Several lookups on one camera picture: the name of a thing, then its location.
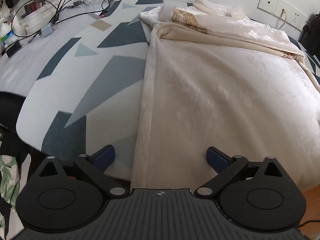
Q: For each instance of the small grey adapter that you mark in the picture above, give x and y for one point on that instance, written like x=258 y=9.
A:
x=47 y=30

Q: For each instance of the clear acrylic organizer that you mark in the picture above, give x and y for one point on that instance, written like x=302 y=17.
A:
x=32 y=15

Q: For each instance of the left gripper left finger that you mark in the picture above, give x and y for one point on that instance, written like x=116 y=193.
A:
x=92 y=168

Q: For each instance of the cream embroidered fur-trimmed coat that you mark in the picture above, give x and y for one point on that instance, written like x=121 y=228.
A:
x=213 y=77

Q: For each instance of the black speaker box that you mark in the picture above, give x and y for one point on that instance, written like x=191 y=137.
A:
x=310 y=37

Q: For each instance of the white wall socket panel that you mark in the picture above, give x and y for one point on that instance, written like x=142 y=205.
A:
x=284 y=11

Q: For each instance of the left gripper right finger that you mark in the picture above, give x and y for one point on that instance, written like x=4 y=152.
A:
x=227 y=169

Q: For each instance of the black power adapter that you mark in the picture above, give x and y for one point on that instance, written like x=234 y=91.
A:
x=13 y=48

